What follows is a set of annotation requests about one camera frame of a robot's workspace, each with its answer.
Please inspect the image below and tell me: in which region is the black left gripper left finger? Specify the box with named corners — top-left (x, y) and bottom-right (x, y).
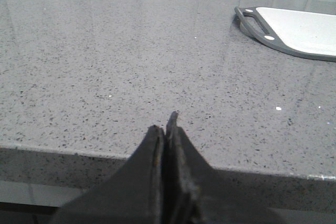
top-left (51, 126), bottom-right (164, 223)

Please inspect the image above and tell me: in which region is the white cutting board grey rim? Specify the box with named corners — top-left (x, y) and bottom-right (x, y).
top-left (235, 6), bottom-right (335, 62)

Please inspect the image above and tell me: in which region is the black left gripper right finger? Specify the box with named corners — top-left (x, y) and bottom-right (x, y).
top-left (162, 111), bottom-right (285, 223)

